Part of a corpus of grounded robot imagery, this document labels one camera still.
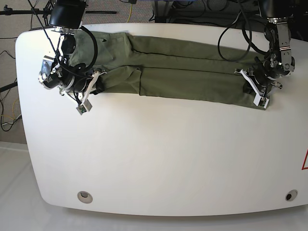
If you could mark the olive green T-shirt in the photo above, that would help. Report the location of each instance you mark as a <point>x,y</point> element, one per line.
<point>172,68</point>

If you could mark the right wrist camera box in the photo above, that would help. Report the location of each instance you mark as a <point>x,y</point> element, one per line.
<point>84,107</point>

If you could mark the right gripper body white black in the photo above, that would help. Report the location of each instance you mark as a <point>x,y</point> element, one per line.
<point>78,89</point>

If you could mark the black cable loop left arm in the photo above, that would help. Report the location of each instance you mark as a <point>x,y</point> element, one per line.
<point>239,40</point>

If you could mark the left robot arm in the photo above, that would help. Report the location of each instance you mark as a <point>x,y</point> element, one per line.
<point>279,61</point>

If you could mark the black tripod stand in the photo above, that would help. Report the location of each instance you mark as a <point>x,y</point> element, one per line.
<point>24,12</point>

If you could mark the right table grommet hole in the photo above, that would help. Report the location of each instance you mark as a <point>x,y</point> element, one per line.
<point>291,195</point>

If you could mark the table grommet hole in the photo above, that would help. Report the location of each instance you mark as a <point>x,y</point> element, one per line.
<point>291,195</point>
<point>84,197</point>

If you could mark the left table grommet hole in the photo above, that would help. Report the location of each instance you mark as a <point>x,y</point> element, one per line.
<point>84,197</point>

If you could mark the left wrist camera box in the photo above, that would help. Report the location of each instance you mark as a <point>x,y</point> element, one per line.
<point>261,101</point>

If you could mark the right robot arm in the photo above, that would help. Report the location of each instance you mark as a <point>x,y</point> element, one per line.
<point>54,68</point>

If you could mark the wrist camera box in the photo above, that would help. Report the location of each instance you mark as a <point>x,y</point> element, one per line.
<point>84,107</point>
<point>261,101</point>

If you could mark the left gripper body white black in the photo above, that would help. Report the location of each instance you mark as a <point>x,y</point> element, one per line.
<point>261,83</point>

